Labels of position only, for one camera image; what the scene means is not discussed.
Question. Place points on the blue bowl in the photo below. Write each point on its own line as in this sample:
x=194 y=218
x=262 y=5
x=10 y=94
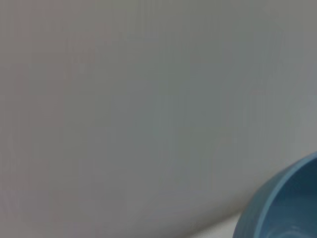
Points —
x=284 y=203

